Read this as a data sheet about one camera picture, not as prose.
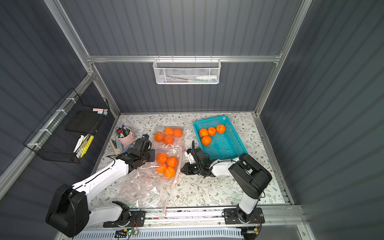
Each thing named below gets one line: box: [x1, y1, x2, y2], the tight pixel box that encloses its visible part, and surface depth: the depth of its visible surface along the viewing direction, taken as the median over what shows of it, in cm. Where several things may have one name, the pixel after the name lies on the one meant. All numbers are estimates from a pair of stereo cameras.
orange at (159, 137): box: [154, 132, 164, 143], surface depth 102 cm
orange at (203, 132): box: [199, 128, 209, 138], surface depth 104 cm
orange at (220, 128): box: [216, 124, 226, 134], surface depth 107 cm
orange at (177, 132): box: [173, 128, 183, 138], surface depth 104 cm
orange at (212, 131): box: [208, 126, 217, 137], surface depth 104 cm
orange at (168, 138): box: [163, 134, 175, 145], surface depth 101 cm
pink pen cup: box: [115, 124, 136, 148], surface depth 96 cm
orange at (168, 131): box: [164, 127, 174, 135], surface depth 104 cm
